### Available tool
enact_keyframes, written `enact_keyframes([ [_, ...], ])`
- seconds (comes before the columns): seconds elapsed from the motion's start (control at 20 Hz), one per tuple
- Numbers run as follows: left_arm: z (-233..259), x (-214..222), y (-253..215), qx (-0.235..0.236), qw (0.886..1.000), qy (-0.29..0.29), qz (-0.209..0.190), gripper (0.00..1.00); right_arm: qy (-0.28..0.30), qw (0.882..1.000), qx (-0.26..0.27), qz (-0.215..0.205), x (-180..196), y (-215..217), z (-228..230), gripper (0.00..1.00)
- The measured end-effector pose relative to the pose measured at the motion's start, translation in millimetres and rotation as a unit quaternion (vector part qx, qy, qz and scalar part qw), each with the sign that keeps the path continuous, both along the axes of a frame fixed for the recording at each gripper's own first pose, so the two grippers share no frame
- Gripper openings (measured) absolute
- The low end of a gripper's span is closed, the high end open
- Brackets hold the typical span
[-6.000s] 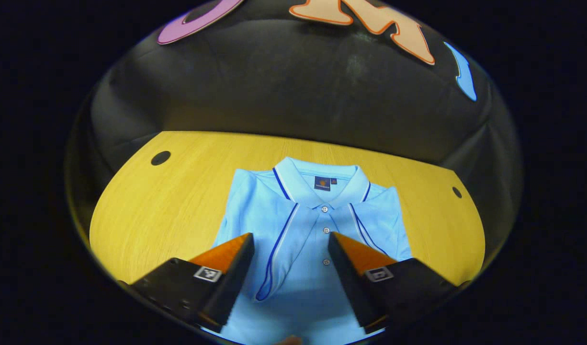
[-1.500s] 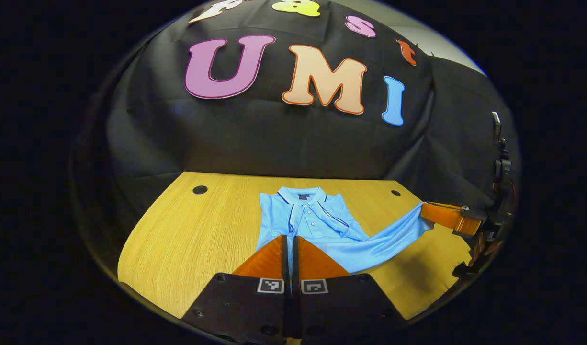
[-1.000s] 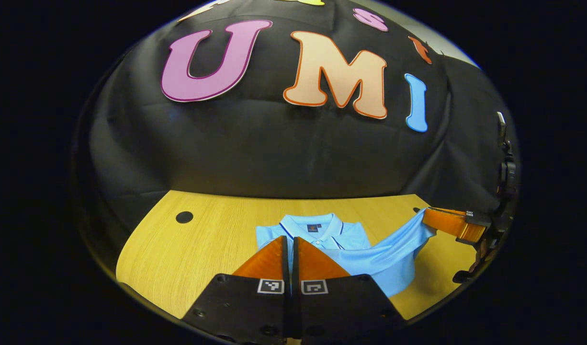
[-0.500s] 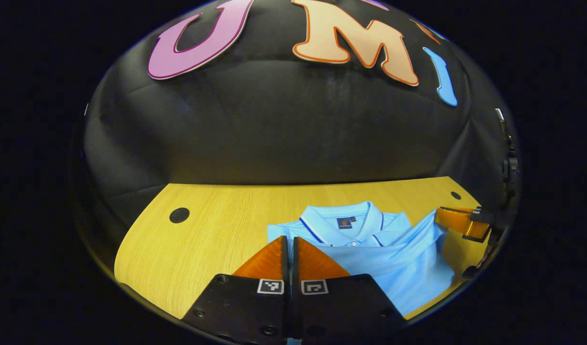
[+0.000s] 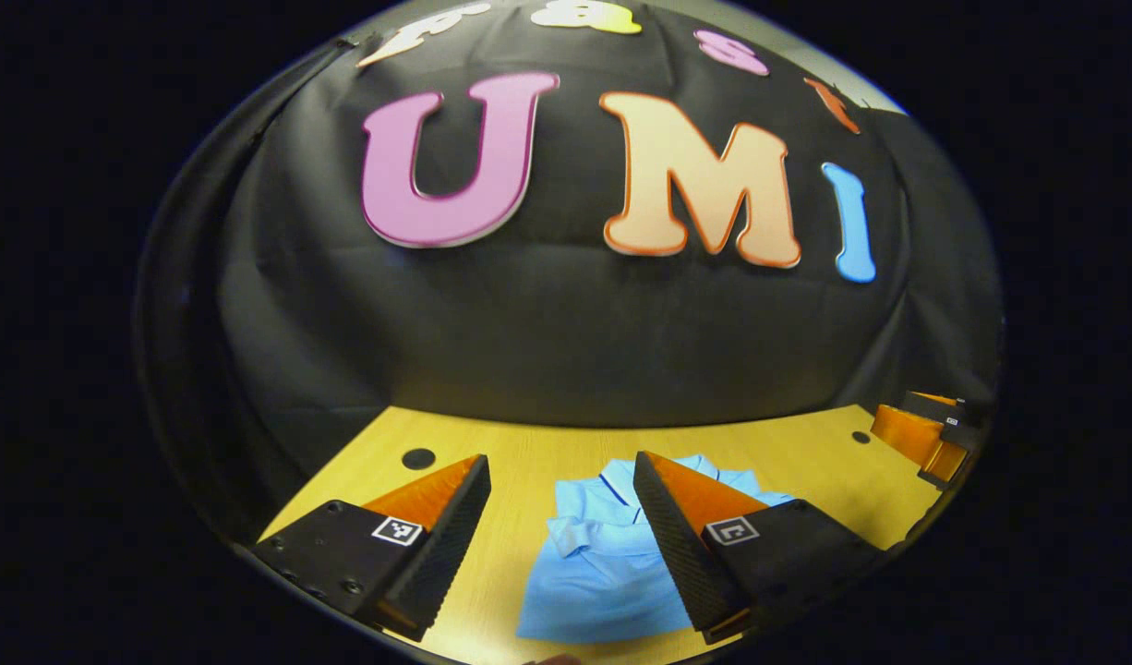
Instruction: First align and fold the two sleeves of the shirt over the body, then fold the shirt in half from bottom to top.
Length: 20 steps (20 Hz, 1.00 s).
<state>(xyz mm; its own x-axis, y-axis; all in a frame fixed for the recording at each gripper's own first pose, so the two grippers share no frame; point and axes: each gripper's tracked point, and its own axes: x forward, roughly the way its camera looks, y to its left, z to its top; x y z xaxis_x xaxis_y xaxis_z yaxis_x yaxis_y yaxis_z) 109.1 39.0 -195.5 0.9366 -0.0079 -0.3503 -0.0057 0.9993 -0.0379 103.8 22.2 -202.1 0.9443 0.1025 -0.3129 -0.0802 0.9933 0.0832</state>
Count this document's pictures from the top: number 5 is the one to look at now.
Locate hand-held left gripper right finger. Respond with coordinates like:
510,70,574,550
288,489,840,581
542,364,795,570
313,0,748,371
632,451,885,646

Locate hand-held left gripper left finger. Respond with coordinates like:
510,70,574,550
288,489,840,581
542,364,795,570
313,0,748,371
252,453,493,644

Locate light blue polo T-shirt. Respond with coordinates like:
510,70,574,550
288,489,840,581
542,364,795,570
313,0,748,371
515,453,798,645

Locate black backdrop cloth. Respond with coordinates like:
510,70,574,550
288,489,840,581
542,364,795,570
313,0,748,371
132,0,1006,546

